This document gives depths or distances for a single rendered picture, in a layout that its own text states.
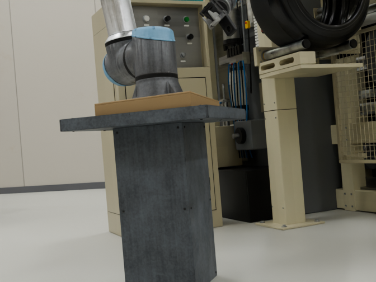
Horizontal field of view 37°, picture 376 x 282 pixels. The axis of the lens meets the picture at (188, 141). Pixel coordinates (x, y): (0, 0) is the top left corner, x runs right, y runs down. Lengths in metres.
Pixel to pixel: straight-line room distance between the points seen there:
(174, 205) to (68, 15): 5.45
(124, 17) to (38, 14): 5.25
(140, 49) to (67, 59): 5.12
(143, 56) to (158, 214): 0.53
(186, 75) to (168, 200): 1.37
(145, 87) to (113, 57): 0.24
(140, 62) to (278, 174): 1.32
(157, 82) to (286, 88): 1.25
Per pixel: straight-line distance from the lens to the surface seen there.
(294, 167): 3.02
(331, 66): 2.73
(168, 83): 1.89
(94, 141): 6.80
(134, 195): 1.86
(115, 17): 2.10
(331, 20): 3.10
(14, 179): 7.45
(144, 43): 1.92
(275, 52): 2.83
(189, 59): 3.15
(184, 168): 1.79
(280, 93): 2.99
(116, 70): 2.07
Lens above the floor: 0.50
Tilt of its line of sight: level
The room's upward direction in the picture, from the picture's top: 5 degrees counter-clockwise
